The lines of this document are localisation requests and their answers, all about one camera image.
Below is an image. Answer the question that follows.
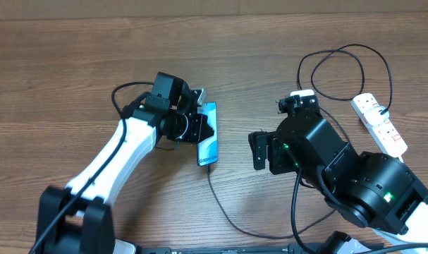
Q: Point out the black USB charging cable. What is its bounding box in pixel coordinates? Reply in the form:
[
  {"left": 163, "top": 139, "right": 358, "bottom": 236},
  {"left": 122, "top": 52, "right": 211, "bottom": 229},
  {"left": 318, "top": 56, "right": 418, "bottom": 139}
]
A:
[{"left": 206, "top": 43, "right": 393, "bottom": 240}]

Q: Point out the blue Galaxy smartphone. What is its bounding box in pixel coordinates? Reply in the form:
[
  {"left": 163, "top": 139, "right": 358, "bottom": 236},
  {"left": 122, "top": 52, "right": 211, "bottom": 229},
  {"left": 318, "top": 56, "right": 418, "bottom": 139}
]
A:
[{"left": 197, "top": 102, "right": 219, "bottom": 167}]

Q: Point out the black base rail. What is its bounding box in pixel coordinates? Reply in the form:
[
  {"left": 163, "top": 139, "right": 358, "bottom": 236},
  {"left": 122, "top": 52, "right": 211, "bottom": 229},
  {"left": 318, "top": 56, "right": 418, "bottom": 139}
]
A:
[{"left": 114, "top": 231, "right": 387, "bottom": 254}]

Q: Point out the white power strip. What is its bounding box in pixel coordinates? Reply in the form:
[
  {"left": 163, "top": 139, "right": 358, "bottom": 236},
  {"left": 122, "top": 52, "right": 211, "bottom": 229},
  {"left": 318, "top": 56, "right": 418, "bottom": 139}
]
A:
[{"left": 350, "top": 93, "right": 408, "bottom": 162}]

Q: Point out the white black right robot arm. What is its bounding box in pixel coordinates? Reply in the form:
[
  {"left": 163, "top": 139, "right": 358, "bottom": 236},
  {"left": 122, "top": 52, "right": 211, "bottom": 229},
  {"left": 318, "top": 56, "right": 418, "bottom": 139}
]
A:
[{"left": 248, "top": 90, "right": 428, "bottom": 253}]

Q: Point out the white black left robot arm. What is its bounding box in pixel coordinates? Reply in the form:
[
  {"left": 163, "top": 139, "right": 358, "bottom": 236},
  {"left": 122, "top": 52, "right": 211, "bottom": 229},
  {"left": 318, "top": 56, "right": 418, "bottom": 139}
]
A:
[{"left": 30, "top": 72, "right": 218, "bottom": 254}]

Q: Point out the white charger plug adapter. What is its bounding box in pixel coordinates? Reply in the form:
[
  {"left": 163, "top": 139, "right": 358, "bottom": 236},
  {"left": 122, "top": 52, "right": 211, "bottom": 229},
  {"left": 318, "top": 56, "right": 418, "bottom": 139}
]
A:
[{"left": 362, "top": 106, "right": 390, "bottom": 128}]

